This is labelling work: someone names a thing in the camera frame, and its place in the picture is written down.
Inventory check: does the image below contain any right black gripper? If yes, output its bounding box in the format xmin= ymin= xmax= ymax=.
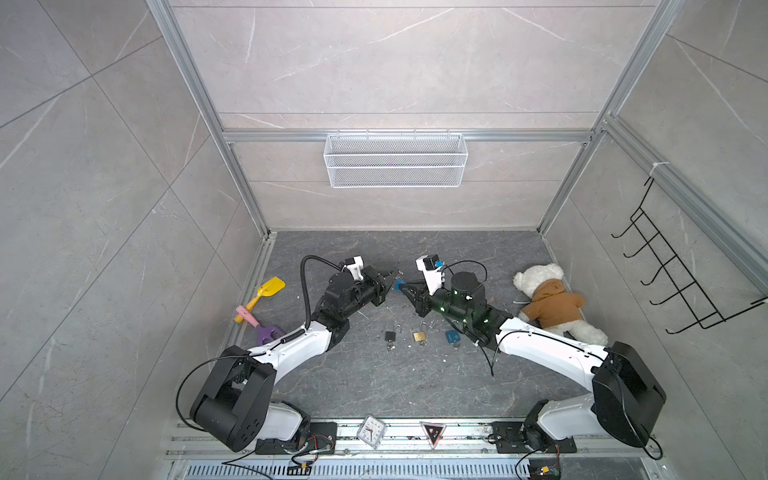
xmin=400 ymin=278 xmax=473 ymax=328

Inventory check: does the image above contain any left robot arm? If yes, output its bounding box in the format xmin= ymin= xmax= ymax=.
xmin=189 ymin=266 xmax=397 ymax=452

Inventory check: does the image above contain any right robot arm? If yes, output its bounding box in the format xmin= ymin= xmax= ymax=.
xmin=395 ymin=271 xmax=667 ymax=450

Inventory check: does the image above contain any yellow toy shovel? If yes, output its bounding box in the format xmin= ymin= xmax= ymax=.
xmin=242 ymin=277 xmax=286 ymax=313

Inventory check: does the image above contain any pink purple toy shovel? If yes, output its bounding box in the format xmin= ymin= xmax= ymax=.
xmin=234 ymin=305 xmax=285 ymax=346

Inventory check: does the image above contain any red triangle warning sign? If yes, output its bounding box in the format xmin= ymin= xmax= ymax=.
xmin=420 ymin=422 xmax=447 ymax=450

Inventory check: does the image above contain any white teddy bear brown hoodie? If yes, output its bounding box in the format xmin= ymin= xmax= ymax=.
xmin=513 ymin=263 xmax=608 ymax=346

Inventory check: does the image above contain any small white clock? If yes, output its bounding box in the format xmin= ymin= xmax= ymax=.
xmin=356 ymin=415 xmax=388 ymax=449

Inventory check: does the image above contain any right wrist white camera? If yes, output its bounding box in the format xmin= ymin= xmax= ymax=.
xmin=416 ymin=254 xmax=445 ymax=296

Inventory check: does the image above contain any wrist white camera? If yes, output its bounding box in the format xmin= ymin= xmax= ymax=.
xmin=416 ymin=254 xmax=445 ymax=296
xmin=343 ymin=256 xmax=364 ymax=282

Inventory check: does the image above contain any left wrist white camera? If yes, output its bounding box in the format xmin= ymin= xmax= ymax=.
xmin=343 ymin=256 xmax=364 ymax=282

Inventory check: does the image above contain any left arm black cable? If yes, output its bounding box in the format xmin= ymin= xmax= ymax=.
xmin=298 ymin=254 xmax=346 ymax=331

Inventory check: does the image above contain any white wire mesh basket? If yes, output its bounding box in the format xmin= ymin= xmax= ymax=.
xmin=323 ymin=132 xmax=469 ymax=188

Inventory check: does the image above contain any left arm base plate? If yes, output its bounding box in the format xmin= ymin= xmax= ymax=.
xmin=255 ymin=421 xmax=338 ymax=455

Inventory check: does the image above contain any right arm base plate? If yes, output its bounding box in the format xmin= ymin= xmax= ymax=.
xmin=486 ymin=421 xmax=577 ymax=454

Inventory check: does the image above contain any black wire hook rack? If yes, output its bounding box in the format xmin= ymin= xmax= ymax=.
xmin=611 ymin=177 xmax=767 ymax=335

